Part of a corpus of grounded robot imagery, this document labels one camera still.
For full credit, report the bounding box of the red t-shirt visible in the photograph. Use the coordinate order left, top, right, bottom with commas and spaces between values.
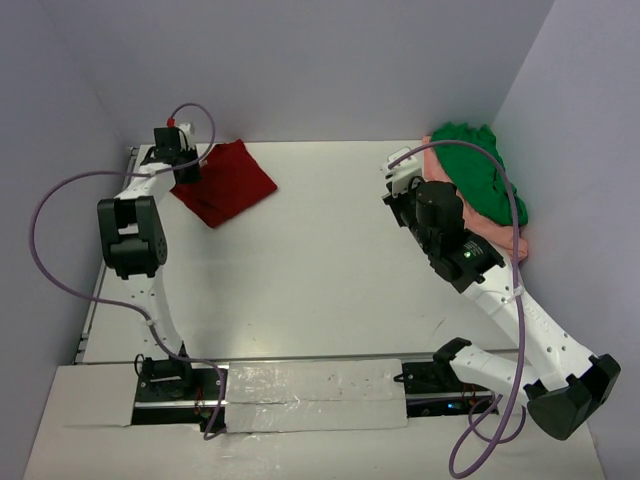
171, 140, 278, 228

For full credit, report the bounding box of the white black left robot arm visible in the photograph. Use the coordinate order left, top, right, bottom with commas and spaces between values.
97, 118, 200, 401

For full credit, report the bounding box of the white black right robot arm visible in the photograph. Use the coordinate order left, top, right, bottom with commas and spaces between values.
383, 174, 621, 440

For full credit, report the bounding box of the salmon pink t-shirt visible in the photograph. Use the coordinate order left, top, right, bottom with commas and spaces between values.
423, 146, 529, 261

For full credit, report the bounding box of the green t-shirt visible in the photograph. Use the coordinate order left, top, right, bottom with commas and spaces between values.
425, 122, 512, 226

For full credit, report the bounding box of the white cardboard front cover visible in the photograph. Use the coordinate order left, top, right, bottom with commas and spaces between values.
22, 349, 614, 480

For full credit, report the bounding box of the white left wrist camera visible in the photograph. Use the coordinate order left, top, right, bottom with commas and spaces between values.
177, 122, 196, 150

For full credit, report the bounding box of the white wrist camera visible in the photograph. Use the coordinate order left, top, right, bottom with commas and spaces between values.
381, 147, 423, 197
177, 122, 196, 150

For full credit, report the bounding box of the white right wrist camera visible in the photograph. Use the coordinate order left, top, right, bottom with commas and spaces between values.
381, 147, 423, 197

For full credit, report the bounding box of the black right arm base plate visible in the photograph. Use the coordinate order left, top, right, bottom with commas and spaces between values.
393, 361, 494, 418

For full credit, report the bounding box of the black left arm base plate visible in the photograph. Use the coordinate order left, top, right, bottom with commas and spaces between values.
131, 355, 226, 435

